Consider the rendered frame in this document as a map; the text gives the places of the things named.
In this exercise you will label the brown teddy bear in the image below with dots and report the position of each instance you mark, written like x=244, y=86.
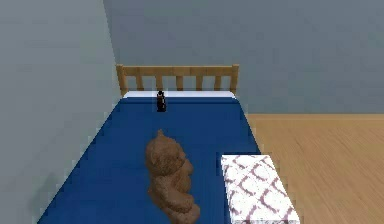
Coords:
x=170, y=173

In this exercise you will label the small black bottle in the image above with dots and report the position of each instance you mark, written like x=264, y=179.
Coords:
x=161, y=102

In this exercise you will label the blue wooden bed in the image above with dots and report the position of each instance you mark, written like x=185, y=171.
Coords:
x=120, y=160

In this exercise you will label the white patterned pillow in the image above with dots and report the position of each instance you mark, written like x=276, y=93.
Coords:
x=256, y=190

